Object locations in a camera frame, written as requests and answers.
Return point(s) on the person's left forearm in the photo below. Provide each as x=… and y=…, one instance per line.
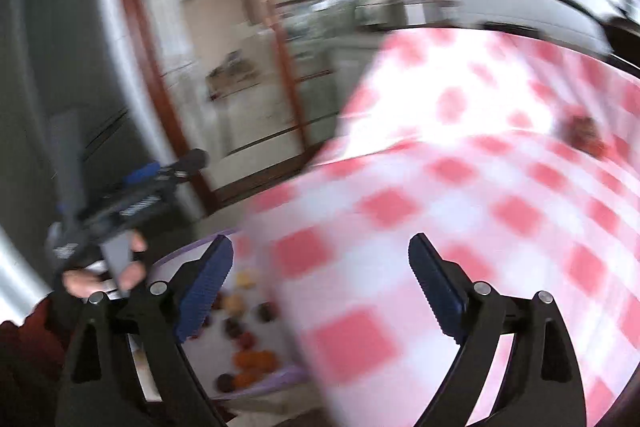
x=25, y=357

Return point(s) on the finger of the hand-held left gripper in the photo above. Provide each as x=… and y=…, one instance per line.
x=190, y=161
x=145, y=171

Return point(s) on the black chair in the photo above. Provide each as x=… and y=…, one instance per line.
x=625, y=27

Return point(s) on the red white checkered tablecloth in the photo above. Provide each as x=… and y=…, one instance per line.
x=450, y=257

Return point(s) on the white basin purple rim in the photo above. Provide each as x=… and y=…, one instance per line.
x=215, y=352

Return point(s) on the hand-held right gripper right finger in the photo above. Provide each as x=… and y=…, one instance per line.
x=440, y=289

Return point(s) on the person's left hand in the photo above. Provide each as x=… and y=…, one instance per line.
x=80, y=283

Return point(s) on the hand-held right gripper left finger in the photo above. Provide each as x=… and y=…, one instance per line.
x=202, y=289

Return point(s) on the dark red apple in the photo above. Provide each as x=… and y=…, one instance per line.
x=582, y=129

